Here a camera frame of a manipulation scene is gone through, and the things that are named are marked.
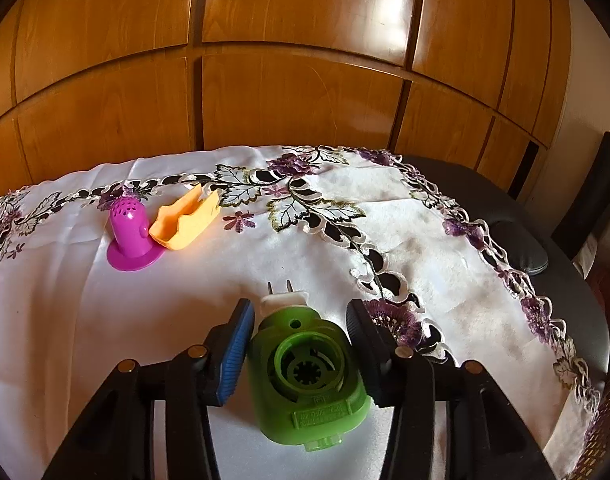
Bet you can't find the wooden panelled cabinet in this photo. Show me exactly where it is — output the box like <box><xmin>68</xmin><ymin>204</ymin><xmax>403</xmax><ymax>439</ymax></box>
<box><xmin>0</xmin><ymin>0</ymin><xmax>573</xmax><ymax>211</ymax></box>

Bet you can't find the orange plastic holder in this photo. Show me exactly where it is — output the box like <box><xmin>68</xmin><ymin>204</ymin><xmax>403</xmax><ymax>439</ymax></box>
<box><xmin>149</xmin><ymin>185</ymin><xmax>221</xmax><ymax>251</ymax></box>

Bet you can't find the white floral embroidered tablecloth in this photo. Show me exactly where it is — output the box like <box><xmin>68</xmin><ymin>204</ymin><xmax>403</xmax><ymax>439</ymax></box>
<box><xmin>0</xmin><ymin>144</ymin><xmax>603</xmax><ymax>480</ymax></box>

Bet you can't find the purple embossed oval roller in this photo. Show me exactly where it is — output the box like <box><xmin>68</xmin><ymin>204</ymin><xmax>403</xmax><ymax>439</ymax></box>
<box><xmin>247</xmin><ymin>280</ymin><xmax>372</xmax><ymax>453</ymax></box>

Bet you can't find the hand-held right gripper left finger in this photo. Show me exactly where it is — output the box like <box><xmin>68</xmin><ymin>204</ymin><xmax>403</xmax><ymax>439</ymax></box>
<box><xmin>41</xmin><ymin>298</ymin><xmax>256</xmax><ymax>480</ymax></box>

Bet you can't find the brown woven mesh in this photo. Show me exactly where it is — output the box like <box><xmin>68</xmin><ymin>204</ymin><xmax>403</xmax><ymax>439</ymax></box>
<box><xmin>582</xmin><ymin>375</ymin><xmax>610</xmax><ymax>461</ymax></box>

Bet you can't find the magenta perforated plastic cap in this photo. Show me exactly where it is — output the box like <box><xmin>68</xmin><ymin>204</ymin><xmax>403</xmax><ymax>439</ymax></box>
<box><xmin>108</xmin><ymin>197</ymin><xmax>166</xmax><ymax>272</ymax></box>

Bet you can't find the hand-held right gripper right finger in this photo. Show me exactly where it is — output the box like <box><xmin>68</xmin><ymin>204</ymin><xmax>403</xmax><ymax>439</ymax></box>
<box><xmin>346</xmin><ymin>298</ymin><xmax>556</xmax><ymax>480</ymax></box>

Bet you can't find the black chair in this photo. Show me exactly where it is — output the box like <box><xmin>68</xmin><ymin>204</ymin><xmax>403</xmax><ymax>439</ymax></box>
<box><xmin>550</xmin><ymin>131</ymin><xmax>610</xmax><ymax>261</ymax></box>

